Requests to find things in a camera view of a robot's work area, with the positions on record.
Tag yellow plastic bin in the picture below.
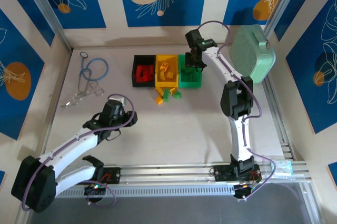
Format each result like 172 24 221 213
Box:
154 54 180 88

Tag green plastic bin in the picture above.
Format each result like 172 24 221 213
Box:
177 54 203 89

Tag black plastic bin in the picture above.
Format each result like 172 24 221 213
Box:
131 54 156 88

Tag metal forceps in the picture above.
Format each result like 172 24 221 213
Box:
60 81 105 109

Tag mint green carry case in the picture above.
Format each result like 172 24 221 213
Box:
229 23 276 85

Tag blue stethoscope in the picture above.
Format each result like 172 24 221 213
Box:
74 51 110 97

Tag clear plastic bag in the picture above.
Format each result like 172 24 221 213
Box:
263 159 313 182

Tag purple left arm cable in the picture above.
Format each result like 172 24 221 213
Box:
21 93 136 213

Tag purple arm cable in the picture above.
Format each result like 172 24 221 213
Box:
21 93 136 213
197 20 277 203

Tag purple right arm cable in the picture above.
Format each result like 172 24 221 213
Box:
197 20 277 203

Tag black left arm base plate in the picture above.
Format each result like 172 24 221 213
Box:
101 167 122 185

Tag aluminium mounting rail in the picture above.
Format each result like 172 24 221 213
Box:
54 163 314 190

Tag aluminium side rail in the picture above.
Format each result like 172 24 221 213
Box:
263 76 295 163
39 48 74 168

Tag slotted grey cable duct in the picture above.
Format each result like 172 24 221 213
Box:
56 184 239 199

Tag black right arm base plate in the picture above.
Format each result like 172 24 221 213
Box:
213 164 263 182

